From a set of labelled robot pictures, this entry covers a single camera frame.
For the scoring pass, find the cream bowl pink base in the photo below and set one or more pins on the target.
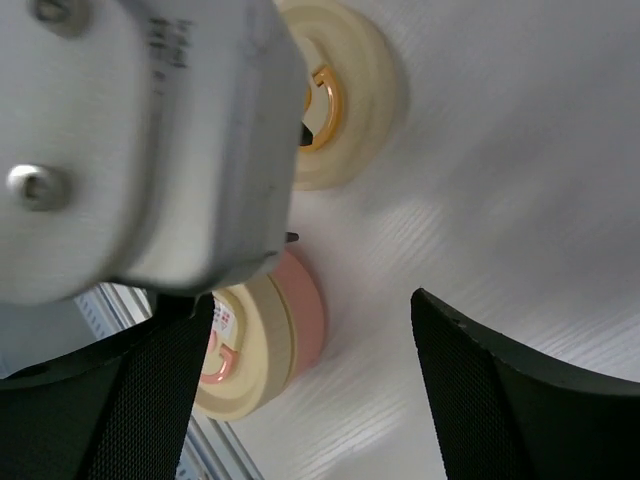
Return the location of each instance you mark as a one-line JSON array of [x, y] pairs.
[[305, 310]]

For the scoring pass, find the aluminium mounting rail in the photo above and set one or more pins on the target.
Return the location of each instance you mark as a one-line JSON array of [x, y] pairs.
[[211, 449]]

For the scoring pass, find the cream lid pink smiley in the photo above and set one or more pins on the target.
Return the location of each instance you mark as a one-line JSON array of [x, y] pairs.
[[250, 351]]

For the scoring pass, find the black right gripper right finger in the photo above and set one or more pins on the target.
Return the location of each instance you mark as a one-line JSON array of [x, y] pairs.
[[503, 410]]

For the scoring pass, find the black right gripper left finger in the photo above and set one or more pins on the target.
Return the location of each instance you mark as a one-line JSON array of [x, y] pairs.
[[116, 409]]

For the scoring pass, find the cream lid orange smiley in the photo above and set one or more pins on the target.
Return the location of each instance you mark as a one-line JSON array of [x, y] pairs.
[[351, 91]]

